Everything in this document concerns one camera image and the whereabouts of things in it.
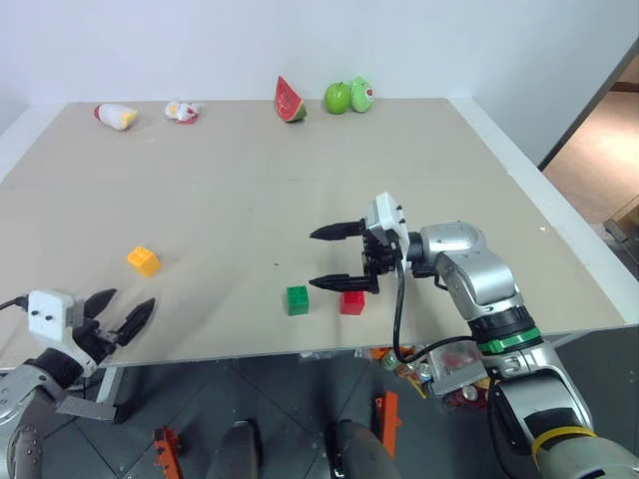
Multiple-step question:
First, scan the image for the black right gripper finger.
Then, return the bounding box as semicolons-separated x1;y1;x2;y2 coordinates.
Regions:
308;272;373;295
309;218;368;243

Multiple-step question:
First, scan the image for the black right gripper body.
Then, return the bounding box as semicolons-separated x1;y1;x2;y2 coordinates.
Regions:
359;227;403;295

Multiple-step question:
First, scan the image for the green toy fruit with sticker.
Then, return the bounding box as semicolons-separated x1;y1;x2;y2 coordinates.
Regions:
348;75;377;114

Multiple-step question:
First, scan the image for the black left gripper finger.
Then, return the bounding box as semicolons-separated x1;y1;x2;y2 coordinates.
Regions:
115;296;157;348
82;287;119;321

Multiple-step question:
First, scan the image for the green toy brick cube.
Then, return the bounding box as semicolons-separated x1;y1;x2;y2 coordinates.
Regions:
285;284;312;317

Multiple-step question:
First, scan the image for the grey metal bracket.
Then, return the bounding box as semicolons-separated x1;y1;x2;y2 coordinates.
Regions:
54;395;119;425

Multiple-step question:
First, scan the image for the toy watermelon slice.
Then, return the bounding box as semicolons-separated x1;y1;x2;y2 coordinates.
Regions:
273;75;309;125

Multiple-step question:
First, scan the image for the yellow toy brick cube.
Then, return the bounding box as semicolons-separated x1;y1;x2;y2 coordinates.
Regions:
126;244;163;278

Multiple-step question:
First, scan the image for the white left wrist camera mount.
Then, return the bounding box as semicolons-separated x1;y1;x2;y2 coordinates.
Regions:
26;288;100;379

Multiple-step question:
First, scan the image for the white table leg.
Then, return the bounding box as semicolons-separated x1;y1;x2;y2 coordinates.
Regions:
94;366;122;406

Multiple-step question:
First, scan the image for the green toy apple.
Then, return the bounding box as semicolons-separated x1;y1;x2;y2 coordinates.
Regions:
323;81;354;115

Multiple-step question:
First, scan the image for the white and yellow toy bottle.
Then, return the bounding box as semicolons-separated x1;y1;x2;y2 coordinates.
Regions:
93;102;139;133

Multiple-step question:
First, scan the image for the red toy brick cube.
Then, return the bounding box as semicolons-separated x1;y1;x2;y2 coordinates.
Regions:
339;290;366;317

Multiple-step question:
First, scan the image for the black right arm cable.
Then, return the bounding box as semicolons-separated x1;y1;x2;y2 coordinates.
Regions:
390;247;481;366

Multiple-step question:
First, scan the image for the clear plastic bin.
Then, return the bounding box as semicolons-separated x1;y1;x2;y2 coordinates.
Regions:
427;339;495;399

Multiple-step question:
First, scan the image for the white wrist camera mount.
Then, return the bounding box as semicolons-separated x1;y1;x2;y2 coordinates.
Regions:
363;192;412;274
26;288;100;379

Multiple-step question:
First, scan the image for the dark rounded shape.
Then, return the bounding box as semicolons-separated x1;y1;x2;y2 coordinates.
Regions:
324;417;398;479
205;420;263;479

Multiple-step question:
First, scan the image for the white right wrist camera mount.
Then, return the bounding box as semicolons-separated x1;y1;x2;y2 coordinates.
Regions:
363;192;412;274

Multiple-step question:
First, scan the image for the orange clamp tool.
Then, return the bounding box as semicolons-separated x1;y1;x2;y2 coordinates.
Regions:
151;424;184;479
375;390;402;460

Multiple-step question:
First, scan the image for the white and red crumpled toy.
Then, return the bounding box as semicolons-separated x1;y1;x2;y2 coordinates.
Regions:
164;100;202;126

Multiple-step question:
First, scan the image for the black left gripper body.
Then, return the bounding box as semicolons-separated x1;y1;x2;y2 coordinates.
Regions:
66;297;125;367

